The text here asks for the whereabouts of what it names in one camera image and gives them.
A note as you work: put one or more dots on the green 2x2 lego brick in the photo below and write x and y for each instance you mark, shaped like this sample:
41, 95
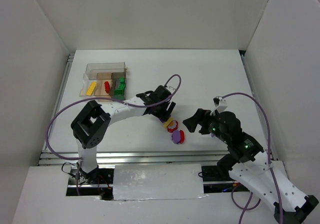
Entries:
122, 86

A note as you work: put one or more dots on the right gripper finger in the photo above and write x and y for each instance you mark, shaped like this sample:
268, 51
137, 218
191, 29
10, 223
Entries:
200, 114
191, 124

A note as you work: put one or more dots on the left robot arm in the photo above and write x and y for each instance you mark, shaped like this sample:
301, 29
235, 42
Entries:
90, 125

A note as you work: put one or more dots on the white taped cover plate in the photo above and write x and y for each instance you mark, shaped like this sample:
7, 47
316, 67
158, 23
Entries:
157, 182

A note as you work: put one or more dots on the red curved lego brick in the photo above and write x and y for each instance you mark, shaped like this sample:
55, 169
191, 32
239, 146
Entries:
107, 87

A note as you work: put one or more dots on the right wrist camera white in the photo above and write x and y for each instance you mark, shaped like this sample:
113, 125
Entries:
220, 105

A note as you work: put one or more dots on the aluminium rail front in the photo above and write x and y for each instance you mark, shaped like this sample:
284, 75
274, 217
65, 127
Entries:
104, 158

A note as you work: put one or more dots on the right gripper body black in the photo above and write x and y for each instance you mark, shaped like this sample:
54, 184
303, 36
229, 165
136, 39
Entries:
203, 120

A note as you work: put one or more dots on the clear compartment container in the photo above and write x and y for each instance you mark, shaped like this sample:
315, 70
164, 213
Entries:
105, 80

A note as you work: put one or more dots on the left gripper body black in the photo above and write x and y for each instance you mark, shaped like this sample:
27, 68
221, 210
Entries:
165, 108

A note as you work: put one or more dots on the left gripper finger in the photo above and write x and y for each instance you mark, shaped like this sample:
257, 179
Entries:
160, 116
170, 109

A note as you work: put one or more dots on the green 2x4 lego brick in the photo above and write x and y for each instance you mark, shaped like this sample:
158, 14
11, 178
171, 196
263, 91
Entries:
119, 92

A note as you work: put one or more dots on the yellow half-round lego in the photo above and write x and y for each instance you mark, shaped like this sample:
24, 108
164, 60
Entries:
165, 125

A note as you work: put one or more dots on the red flower lego brick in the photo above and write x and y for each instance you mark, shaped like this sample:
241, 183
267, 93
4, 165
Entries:
172, 126

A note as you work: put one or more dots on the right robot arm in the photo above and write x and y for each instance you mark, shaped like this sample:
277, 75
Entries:
247, 163

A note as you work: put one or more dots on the long yellow lego brick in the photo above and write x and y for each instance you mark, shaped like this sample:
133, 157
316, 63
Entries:
91, 89

